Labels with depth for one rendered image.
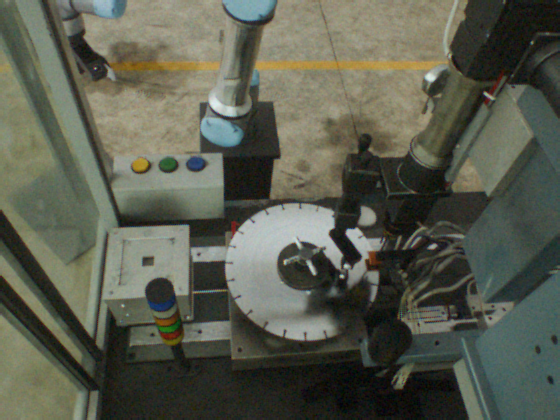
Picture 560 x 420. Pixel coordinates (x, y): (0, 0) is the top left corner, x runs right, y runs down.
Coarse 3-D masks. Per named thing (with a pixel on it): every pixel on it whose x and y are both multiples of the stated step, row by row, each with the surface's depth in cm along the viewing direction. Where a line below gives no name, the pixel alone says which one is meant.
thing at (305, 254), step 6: (300, 246) 97; (324, 246) 98; (300, 252) 96; (306, 252) 96; (312, 252) 97; (288, 258) 96; (294, 258) 96; (300, 258) 96; (306, 258) 95; (306, 264) 97; (312, 264) 95; (312, 270) 95
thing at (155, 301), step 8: (152, 280) 73; (160, 280) 73; (168, 280) 73; (152, 288) 72; (160, 288) 73; (168, 288) 73; (152, 296) 72; (160, 296) 72; (168, 296) 72; (152, 304) 72; (160, 304) 71; (168, 304) 73
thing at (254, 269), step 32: (256, 224) 106; (288, 224) 106; (320, 224) 107; (256, 256) 101; (256, 288) 97; (288, 288) 97; (320, 288) 98; (352, 288) 98; (256, 320) 93; (288, 320) 93; (320, 320) 94; (352, 320) 94
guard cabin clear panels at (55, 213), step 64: (0, 0) 64; (0, 64) 63; (0, 128) 62; (64, 128) 89; (0, 192) 62; (64, 192) 87; (0, 256) 61; (64, 256) 86; (0, 320) 60; (0, 384) 59; (64, 384) 83
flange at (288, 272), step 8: (288, 248) 102; (296, 248) 102; (312, 248) 102; (280, 256) 100; (288, 256) 100; (312, 256) 99; (320, 256) 101; (280, 264) 99; (288, 264) 99; (296, 264) 98; (320, 264) 100; (328, 264) 100; (280, 272) 98; (288, 272) 98; (296, 272) 98; (304, 272) 98; (320, 272) 99; (288, 280) 97; (296, 280) 97; (304, 280) 97; (312, 280) 97; (320, 280) 98; (304, 288) 97
